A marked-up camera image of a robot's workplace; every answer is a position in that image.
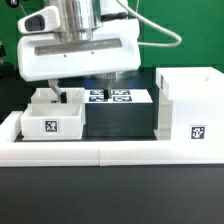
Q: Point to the white foam border frame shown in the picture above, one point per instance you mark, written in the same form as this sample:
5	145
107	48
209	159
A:
109	153

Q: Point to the white drawer tray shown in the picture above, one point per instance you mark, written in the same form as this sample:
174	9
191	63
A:
47	96
52	122

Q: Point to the black stand on left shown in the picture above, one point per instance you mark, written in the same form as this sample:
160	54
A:
7	69

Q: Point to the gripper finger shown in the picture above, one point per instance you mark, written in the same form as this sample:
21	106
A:
107	90
61	96

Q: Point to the white marker tag sheet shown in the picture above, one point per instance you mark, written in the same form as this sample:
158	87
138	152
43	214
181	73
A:
118	96

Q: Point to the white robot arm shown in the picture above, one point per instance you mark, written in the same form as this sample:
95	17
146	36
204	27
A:
70	38

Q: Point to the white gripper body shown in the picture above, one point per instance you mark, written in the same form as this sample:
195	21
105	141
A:
63	41

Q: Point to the white drawer cabinet box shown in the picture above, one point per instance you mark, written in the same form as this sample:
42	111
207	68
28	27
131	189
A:
191	104

